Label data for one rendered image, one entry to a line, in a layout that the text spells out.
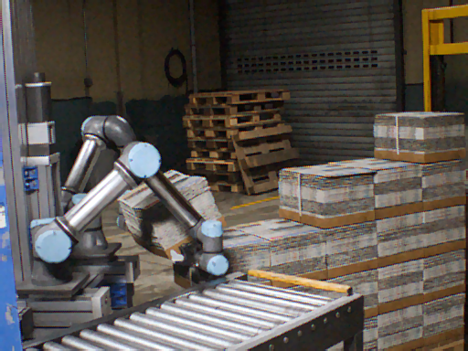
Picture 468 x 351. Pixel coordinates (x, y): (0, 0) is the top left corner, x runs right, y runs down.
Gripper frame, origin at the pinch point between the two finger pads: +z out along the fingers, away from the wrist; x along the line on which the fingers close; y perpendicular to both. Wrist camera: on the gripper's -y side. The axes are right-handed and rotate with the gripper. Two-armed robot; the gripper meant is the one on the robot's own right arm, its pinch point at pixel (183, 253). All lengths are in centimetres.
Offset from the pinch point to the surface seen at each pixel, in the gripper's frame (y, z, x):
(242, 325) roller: 4, -85, 18
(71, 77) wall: 17, 751, -181
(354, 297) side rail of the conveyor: -10, -84, -20
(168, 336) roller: 12, -81, 39
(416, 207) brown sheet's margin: -39, -4, -113
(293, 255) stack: -25, -5, -43
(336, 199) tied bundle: -13, -4, -73
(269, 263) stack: -21.3, -5.8, -30.7
